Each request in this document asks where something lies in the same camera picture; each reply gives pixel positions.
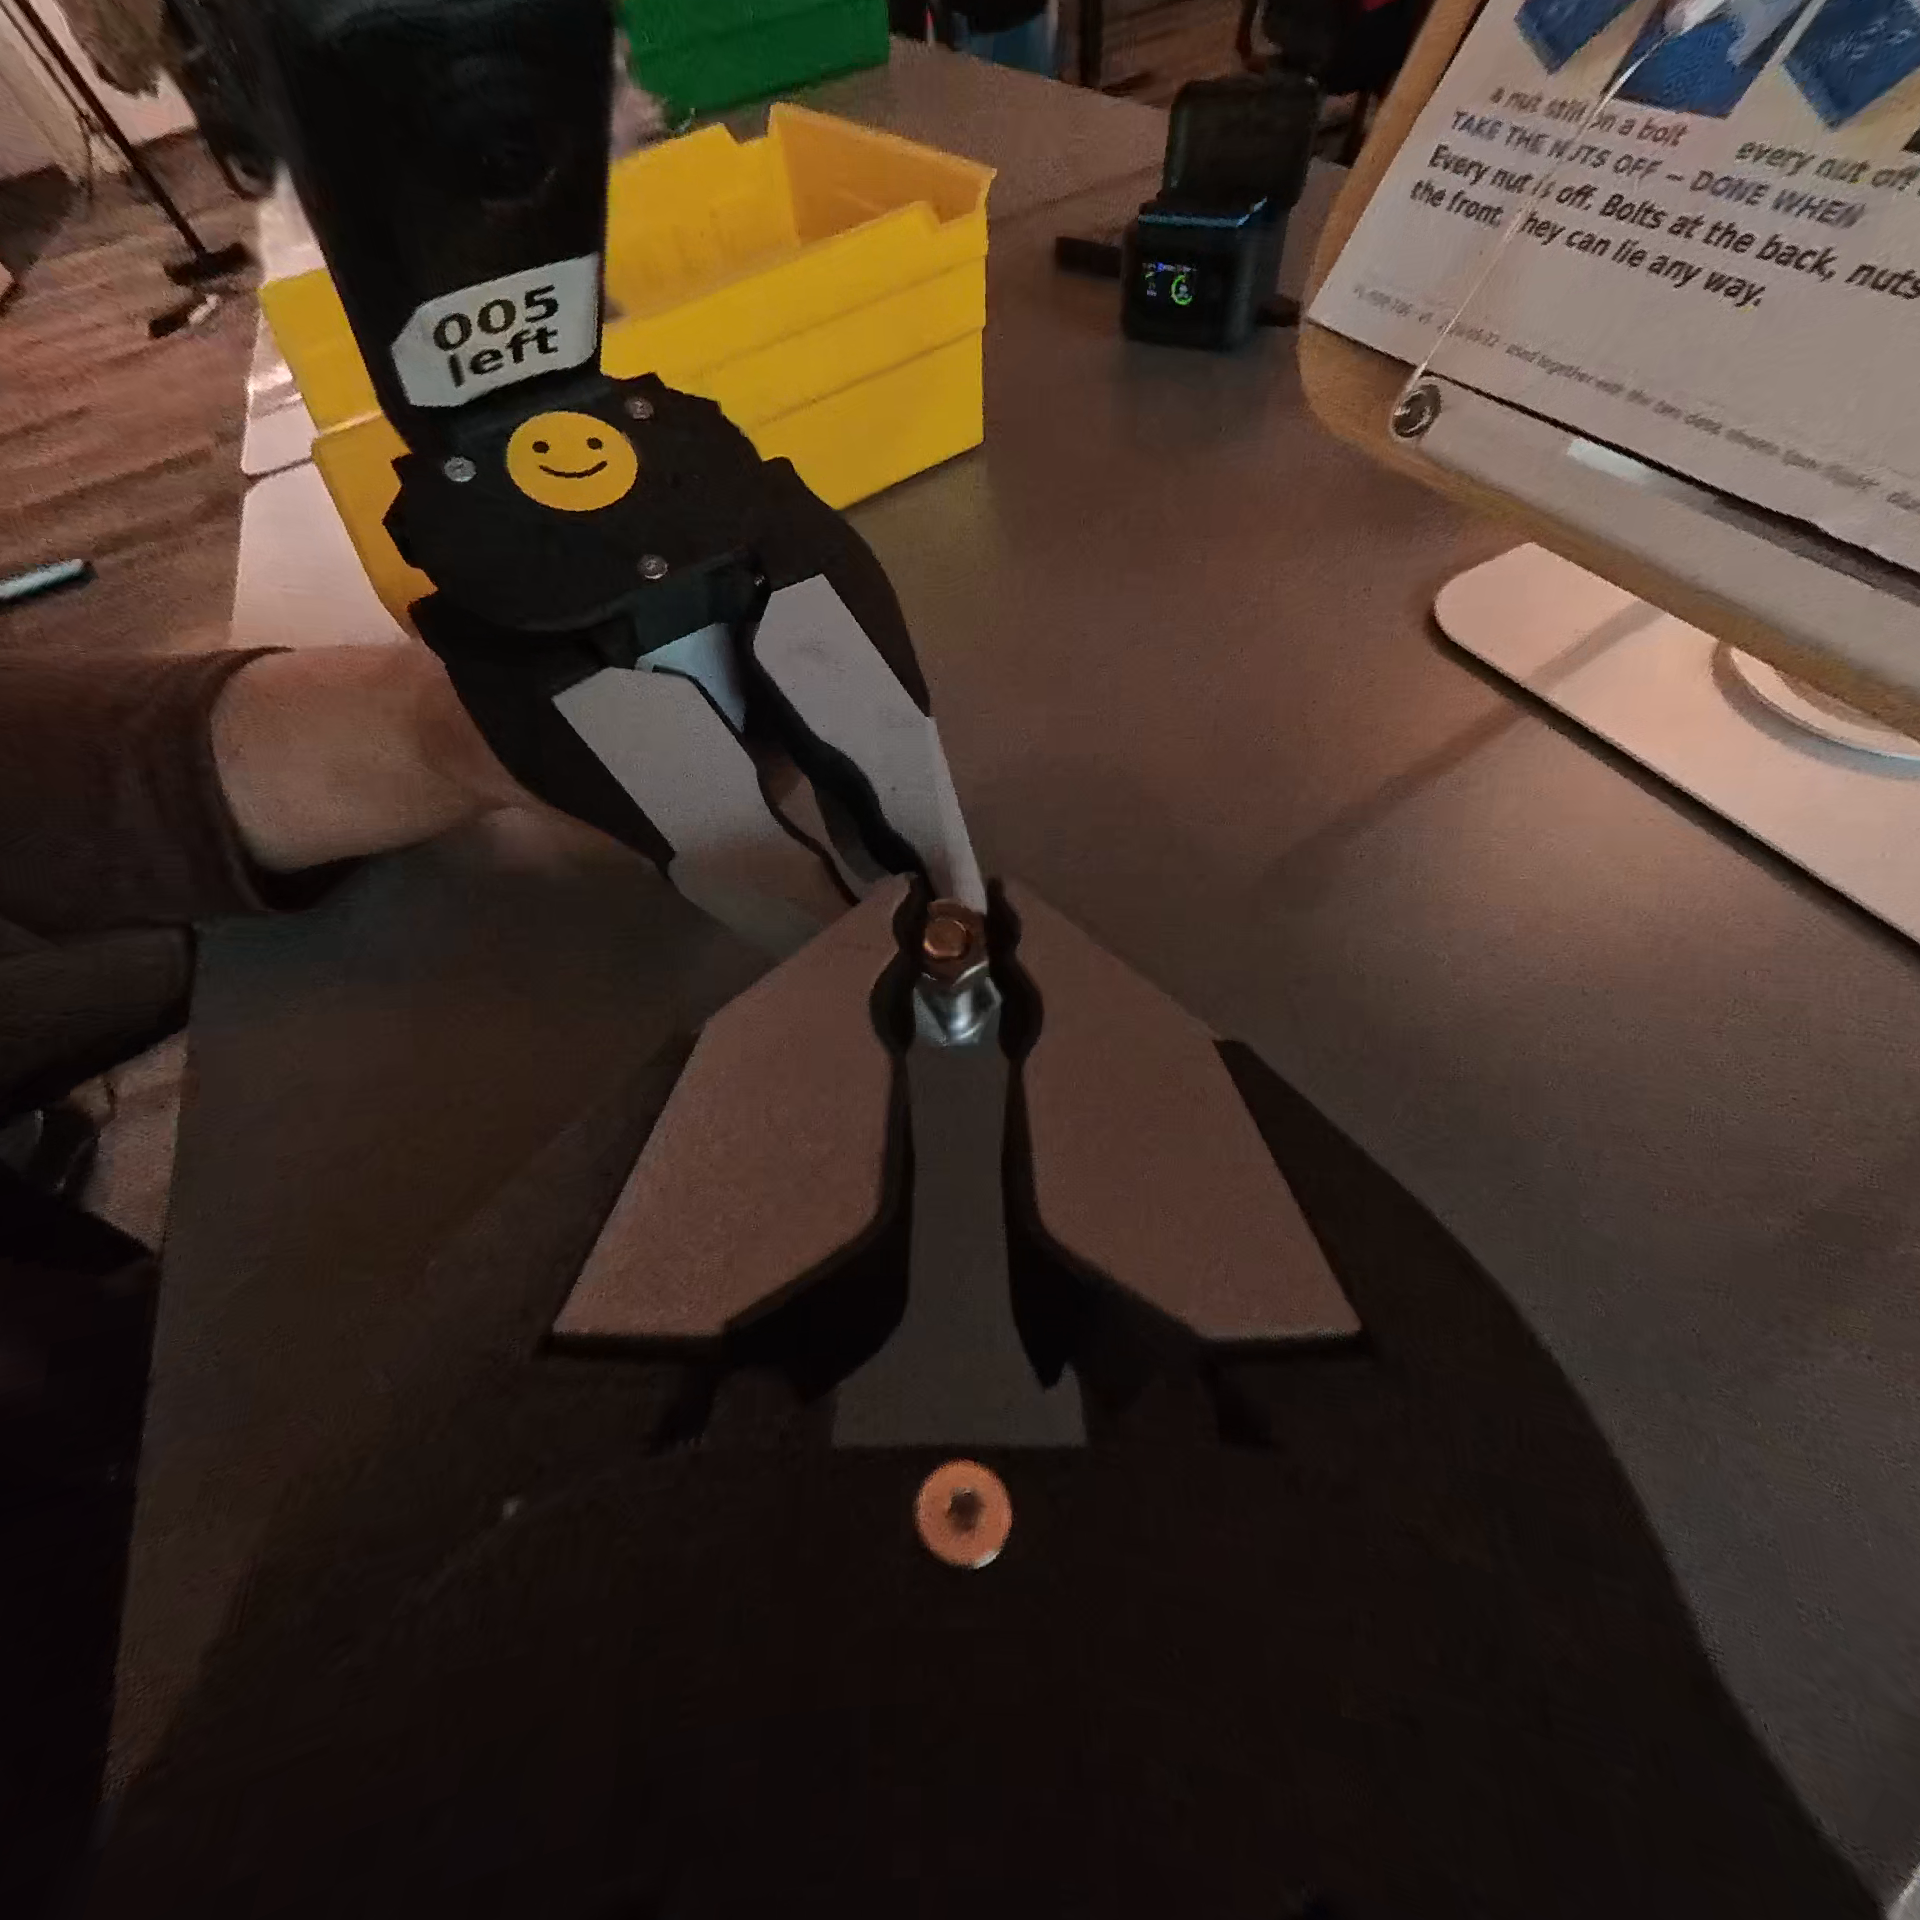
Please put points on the yellow plastic bin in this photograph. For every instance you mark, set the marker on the yellow plastic bin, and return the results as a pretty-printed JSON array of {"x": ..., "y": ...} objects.
[{"x": 840, "y": 300}]

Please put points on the wooden sign board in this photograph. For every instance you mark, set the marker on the wooden sign board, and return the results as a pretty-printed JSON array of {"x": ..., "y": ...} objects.
[{"x": 1650, "y": 525}]

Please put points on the green plastic bin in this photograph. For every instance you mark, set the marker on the green plastic bin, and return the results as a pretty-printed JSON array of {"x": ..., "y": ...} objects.
[{"x": 750, "y": 45}]

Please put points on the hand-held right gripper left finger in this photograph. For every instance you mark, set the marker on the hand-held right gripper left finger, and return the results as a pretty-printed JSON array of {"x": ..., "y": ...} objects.
[{"x": 750, "y": 1185}]

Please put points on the white stand base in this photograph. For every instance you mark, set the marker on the white stand base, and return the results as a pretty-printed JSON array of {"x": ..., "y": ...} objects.
[{"x": 1591, "y": 645}]

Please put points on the steel bolt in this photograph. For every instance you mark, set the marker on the steel bolt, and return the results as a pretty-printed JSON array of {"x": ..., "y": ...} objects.
[{"x": 953, "y": 1016}]

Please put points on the printed paper instruction sheet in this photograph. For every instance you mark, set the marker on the printed paper instruction sheet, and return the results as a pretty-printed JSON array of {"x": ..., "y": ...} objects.
[{"x": 1650, "y": 181}]

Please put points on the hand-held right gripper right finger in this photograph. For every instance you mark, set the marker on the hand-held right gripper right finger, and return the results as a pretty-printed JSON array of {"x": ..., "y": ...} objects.
[{"x": 1171, "y": 1185}]

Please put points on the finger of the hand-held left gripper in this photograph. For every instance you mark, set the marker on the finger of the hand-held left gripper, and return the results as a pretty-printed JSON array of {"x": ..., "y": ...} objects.
[
  {"x": 674, "y": 781},
  {"x": 854, "y": 690}
]

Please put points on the person's left forearm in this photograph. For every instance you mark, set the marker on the person's left forearm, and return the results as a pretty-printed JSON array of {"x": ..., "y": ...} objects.
[{"x": 105, "y": 764}]

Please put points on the black device with small screen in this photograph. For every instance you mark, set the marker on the black device with small screen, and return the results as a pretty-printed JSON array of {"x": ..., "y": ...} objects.
[{"x": 1200, "y": 164}]

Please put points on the black tripod stand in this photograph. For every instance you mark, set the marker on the black tripod stand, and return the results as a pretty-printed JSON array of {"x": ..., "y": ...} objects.
[{"x": 202, "y": 266}]

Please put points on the person's left hand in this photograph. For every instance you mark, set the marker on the person's left hand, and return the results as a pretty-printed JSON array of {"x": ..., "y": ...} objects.
[{"x": 360, "y": 764}]

